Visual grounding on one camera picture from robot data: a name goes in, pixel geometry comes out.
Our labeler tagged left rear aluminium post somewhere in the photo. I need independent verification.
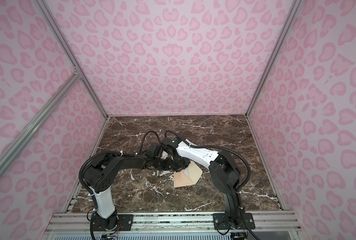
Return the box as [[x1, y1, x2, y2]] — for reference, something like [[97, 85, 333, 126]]
[[33, 0, 109, 120]]

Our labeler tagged aluminium post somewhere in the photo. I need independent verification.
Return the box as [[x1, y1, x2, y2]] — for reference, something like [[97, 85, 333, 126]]
[[245, 0, 304, 119], [33, 0, 109, 120]]

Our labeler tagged right rear aluminium post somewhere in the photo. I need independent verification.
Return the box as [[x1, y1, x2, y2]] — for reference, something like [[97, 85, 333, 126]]
[[245, 0, 304, 119]]

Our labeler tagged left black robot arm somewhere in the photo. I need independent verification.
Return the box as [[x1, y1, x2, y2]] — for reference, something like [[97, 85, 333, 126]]
[[79, 144, 189, 238]]

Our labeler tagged pink envelope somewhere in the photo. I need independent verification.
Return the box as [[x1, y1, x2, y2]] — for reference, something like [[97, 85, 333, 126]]
[[173, 161, 203, 188]]

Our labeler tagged aluminium frame diagonal bar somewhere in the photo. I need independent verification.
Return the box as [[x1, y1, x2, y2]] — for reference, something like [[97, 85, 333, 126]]
[[0, 71, 80, 178]]

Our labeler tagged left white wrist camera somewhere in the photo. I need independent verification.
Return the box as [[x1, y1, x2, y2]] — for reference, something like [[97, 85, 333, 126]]
[[160, 151, 169, 160]]

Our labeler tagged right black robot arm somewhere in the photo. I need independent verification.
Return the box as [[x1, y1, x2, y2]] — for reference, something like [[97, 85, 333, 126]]
[[161, 137, 252, 229]]

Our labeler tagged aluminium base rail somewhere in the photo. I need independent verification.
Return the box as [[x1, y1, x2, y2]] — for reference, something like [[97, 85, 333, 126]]
[[43, 211, 305, 240]]

